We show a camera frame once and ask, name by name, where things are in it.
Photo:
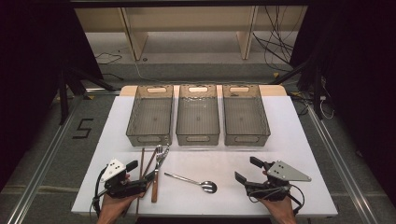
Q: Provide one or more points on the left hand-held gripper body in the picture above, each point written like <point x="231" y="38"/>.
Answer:
<point x="113" y="169"/>

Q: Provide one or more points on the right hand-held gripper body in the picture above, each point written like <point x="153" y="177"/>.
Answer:
<point x="286" y="173"/>

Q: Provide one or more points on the brown wooden chopstick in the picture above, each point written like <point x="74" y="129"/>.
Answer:
<point x="142" y="161"/>
<point x="151" y="160"/>

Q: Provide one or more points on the metal spoon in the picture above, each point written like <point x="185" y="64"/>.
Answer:
<point x="208" y="186"/>

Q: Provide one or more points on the clear grey plastic bin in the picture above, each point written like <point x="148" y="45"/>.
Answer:
<point x="197" y="119"/>
<point x="151" y="118"/>
<point x="246" y="119"/>

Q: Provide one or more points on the person's right hand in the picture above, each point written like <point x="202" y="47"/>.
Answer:
<point x="281" y="209"/>

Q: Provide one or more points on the person's left hand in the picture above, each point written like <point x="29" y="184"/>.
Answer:
<point x="113" y="207"/>

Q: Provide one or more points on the white table cover sheet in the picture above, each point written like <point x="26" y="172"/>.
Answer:
<point x="199" y="202"/>

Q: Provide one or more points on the black tripod stand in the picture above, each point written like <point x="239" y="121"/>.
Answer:
<point x="63" y="99"/>

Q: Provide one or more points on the black metal stand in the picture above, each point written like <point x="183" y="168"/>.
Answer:
<point x="317" y="93"/>

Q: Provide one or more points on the light wooden shelf unit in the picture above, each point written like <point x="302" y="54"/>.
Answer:
<point x="186" y="18"/>

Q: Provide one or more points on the aluminium floor rail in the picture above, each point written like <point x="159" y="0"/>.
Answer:
<point x="339" y="161"/>
<point x="40" y="177"/>

